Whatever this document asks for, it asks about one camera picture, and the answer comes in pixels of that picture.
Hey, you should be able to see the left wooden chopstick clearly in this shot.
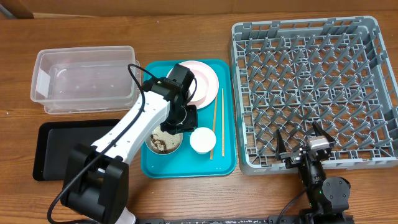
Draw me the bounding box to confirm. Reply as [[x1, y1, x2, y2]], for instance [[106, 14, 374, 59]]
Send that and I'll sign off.
[[210, 95, 218, 161]]

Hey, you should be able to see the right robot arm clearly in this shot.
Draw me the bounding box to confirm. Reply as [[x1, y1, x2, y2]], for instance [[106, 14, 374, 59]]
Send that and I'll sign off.
[[275, 122, 354, 224]]

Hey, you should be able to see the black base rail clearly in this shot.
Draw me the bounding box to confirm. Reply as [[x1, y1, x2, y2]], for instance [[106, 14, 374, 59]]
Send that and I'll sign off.
[[136, 215, 355, 224]]

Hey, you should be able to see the metal bowl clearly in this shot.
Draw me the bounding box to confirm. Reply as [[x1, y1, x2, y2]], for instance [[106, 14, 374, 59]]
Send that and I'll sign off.
[[146, 126, 183, 155]]

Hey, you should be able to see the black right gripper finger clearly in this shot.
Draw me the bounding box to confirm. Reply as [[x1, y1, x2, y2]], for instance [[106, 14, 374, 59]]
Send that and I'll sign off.
[[275, 129, 287, 154], [312, 121, 335, 146]]

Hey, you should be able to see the clear plastic bin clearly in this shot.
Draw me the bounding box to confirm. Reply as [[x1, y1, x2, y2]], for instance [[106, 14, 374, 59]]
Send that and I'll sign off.
[[30, 45, 139, 114]]

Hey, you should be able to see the pink plate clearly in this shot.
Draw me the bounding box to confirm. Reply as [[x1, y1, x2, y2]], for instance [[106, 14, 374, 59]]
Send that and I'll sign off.
[[180, 60, 219, 109]]

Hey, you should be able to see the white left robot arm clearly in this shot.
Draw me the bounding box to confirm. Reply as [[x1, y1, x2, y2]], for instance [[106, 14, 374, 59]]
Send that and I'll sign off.
[[47, 64, 198, 223]]

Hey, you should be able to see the white paper cup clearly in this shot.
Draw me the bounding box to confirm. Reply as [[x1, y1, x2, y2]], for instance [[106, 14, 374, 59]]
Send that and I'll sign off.
[[190, 127, 216, 154]]

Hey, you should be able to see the teal plastic tray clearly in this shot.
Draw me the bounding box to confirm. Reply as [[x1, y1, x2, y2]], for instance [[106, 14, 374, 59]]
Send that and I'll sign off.
[[141, 59, 237, 178]]

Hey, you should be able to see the black tray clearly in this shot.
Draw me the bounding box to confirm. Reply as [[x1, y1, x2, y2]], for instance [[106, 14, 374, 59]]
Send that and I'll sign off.
[[32, 119, 119, 181]]

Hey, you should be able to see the grey dishwasher rack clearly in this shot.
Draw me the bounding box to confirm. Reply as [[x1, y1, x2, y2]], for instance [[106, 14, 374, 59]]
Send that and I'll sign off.
[[230, 16, 397, 175]]

